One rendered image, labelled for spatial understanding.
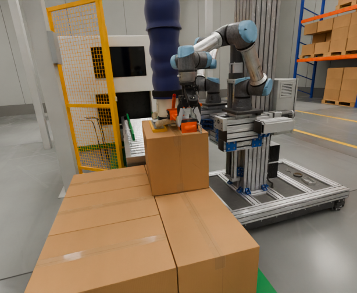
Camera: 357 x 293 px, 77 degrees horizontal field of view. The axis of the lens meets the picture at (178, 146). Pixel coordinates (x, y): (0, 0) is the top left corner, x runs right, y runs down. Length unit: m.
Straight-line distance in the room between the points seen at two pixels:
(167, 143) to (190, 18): 10.55
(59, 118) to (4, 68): 8.73
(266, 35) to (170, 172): 1.28
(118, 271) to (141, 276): 0.10
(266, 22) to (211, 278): 1.75
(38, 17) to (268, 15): 2.07
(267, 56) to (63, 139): 2.21
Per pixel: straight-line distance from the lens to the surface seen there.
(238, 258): 1.18
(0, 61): 11.45
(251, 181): 2.23
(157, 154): 1.44
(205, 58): 1.15
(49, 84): 2.75
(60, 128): 2.80
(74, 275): 1.17
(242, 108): 1.73
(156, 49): 1.59
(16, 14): 5.14
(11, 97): 11.43
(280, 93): 2.09
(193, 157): 1.49
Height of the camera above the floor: 1.32
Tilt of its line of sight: 18 degrees down
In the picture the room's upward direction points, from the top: 3 degrees counter-clockwise
